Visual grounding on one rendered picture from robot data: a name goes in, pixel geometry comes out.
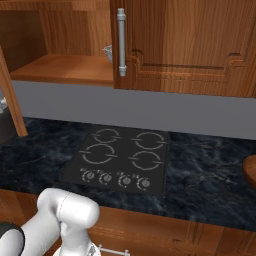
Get open wooden cabinet door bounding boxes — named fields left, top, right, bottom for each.
left=0, top=45, right=29, bottom=138

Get brown wooden bowl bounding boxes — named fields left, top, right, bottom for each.
left=242, top=154, right=256, bottom=190

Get black electric hob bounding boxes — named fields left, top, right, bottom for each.
left=59, top=124, right=171, bottom=199

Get wooden base cabinet front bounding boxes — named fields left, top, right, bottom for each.
left=214, top=225, right=256, bottom=256

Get closed wooden cabinet door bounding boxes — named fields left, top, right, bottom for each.
left=109, top=0, right=256, bottom=99

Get grey cabinet door handle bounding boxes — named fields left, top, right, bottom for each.
left=116, top=7, right=128, bottom=78

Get grey hob knob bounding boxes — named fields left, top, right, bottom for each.
left=99, top=171, right=115, bottom=186
left=81, top=169, right=96, bottom=184
left=137, top=175, right=152, bottom=191
left=118, top=173, right=134, bottom=188

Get wooden drawer front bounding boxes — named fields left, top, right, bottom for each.
left=87, top=205, right=224, bottom=256

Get open wooden wall cabinet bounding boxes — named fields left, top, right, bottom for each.
left=0, top=0, right=116, bottom=88

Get grey drawer handle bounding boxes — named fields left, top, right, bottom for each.
left=97, top=244, right=131, bottom=256

